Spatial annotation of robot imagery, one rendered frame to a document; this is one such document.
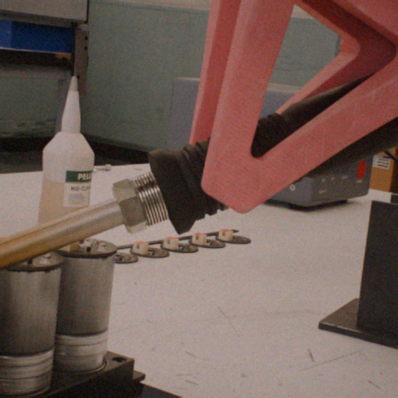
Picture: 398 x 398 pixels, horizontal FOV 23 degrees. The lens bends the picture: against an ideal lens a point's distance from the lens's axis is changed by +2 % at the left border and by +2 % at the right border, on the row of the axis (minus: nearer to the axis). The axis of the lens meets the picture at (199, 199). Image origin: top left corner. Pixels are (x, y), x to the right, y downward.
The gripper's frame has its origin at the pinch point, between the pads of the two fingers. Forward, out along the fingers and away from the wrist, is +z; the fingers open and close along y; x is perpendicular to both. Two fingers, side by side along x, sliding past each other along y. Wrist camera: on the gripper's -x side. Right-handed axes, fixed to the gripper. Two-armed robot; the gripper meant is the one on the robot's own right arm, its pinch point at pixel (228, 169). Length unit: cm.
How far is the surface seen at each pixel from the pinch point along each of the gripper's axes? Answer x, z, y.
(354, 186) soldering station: 26, -4, -54
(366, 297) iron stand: 14.7, 1.9, -17.6
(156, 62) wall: 94, -26, -583
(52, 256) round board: -2.0, 5.5, -4.8
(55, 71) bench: 23, 8, -330
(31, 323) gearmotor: -1.6, 7.3, -3.5
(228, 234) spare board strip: 13.0, 4.1, -35.9
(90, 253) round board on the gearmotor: -0.8, 4.9, -5.5
